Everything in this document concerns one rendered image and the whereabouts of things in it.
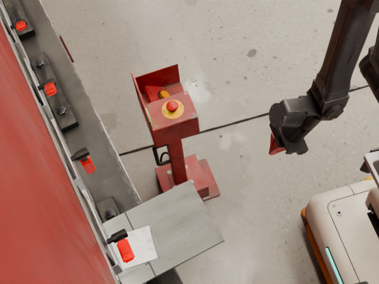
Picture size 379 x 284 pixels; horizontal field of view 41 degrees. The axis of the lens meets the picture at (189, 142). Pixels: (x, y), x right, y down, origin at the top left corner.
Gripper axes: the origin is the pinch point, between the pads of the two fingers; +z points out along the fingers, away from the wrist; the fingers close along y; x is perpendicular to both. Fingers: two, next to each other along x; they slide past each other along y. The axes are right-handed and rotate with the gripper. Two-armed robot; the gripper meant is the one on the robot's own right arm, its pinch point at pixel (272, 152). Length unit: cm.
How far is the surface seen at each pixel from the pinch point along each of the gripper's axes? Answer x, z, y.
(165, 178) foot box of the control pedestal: 15, 91, -40
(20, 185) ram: -74, -56, 33
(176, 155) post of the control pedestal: 8, 63, -35
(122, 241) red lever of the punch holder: -49, -8, 21
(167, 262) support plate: -30.1, 14.9, 20.0
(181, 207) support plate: -23.9, 11.7, 7.6
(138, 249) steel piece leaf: -35.5, 17.4, 15.0
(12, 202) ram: -76, -61, 36
